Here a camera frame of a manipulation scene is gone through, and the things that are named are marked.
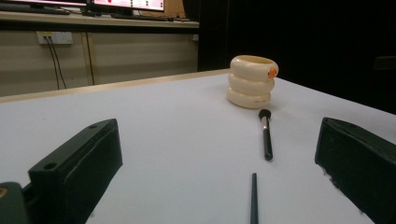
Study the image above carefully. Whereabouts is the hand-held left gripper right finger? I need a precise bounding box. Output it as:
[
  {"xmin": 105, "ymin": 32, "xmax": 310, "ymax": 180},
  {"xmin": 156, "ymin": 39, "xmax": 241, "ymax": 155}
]
[{"xmin": 314, "ymin": 117, "xmax": 396, "ymax": 224}]

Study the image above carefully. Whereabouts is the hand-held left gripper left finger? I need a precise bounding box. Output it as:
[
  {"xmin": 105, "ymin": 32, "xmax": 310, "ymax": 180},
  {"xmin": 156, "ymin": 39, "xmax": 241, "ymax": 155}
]
[{"xmin": 27, "ymin": 118, "xmax": 123, "ymax": 224}]

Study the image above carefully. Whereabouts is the black makeup brush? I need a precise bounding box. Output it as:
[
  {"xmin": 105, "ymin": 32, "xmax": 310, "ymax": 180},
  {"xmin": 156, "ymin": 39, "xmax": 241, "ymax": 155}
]
[{"xmin": 258, "ymin": 108, "xmax": 274, "ymax": 161}]

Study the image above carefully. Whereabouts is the dark thin pencil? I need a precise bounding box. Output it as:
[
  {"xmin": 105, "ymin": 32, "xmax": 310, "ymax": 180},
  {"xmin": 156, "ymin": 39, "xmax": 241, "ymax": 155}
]
[{"xmin": 249, "ymin": 173, "xmax": 260, "ymax": 224}]

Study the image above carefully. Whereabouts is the cream ringed brush holder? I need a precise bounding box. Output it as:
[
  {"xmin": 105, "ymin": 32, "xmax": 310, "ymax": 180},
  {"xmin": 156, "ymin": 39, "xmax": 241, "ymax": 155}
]
[{"xmin": 226, "ymin": 54, "xmax": 279, "ymax": 109}]

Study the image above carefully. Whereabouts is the white table mat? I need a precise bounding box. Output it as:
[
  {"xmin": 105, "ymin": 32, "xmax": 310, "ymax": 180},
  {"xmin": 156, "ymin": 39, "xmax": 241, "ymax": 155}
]
[{"xmin": 0, "ymin": 74, "xmax": 396, "ymax": 224}]

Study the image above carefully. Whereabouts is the black curtain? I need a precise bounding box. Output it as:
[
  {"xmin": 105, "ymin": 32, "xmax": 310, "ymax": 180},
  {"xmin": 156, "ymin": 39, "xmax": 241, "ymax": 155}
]
[{"xmin": 181, "ymin": 0, "xmax": 396, "ymax": 115}]

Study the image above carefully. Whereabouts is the wooden desk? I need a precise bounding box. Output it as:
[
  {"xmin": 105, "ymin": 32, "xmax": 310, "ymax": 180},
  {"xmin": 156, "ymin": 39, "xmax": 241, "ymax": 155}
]
[{"xmin": 0, "ymin": 10, "xmax": 200, "ymax": 34}]

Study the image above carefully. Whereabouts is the black keyboard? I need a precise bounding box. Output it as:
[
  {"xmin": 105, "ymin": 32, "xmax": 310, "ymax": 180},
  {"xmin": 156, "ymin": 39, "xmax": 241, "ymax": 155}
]
[
  {"xmin": 110, "ymin": 12, "xmax": 175, "ymax": 22},
  {"xmin": 0, "ymin": 3, "xmax": 71, "ymax": 16}
]

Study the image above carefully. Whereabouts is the computer monitor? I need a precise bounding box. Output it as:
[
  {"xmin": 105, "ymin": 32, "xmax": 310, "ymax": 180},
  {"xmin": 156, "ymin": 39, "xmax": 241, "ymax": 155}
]
[
  {"xmin": 92, "ymin": 0, "xmax": 165, "ymax": 12},
  {"xmin": 0, "ymin": 0, "xmax": 88, "ymax": 7}
]

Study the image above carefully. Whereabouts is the black wall socket cable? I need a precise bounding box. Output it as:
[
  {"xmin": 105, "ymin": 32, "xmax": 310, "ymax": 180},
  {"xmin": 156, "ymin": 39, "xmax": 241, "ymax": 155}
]
[
  {"xmin": 45, "ymin": 36, "xmax": 61, "ymax": 91},
  {"xmin": 49, "ymin": 36, "xmax": 68, "ymax": 90}
]

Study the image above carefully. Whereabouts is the white wall socket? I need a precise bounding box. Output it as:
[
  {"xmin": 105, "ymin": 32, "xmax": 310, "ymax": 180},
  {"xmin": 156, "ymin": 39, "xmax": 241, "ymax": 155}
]
[{"xmin": 36, "ymin": 31, "xmax": 74, "ymax": 45}]

